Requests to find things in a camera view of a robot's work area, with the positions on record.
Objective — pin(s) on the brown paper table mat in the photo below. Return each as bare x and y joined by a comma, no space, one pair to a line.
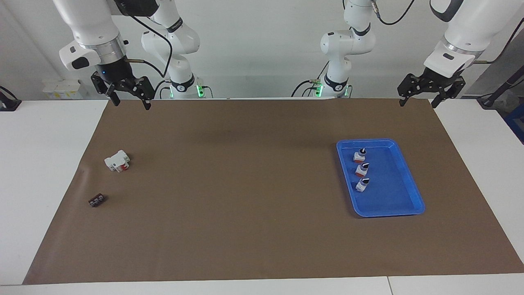
245,205

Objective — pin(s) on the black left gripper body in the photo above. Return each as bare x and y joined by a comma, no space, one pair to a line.
438,83

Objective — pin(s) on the small black terminal block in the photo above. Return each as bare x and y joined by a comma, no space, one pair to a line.
97,200

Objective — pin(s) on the blue crate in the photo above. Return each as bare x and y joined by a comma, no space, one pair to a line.
516,129

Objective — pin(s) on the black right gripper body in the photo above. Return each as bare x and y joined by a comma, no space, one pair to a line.
118,78

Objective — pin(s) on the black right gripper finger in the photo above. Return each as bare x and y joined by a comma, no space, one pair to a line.
104,87
146,92

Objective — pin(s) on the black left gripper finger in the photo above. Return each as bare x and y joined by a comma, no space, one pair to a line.
450,95
409,87

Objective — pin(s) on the white circuit breaker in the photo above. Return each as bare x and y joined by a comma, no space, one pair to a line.
116,162

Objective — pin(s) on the blue plastic tray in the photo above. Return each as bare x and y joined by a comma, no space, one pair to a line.
393,196

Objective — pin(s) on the black stand foot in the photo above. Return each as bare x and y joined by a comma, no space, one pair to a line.
497,94

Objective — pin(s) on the white rotary selector switch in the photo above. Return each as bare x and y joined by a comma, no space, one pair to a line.
362,184
360,155
362,169

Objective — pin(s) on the small white box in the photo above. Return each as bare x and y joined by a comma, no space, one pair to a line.
61,89

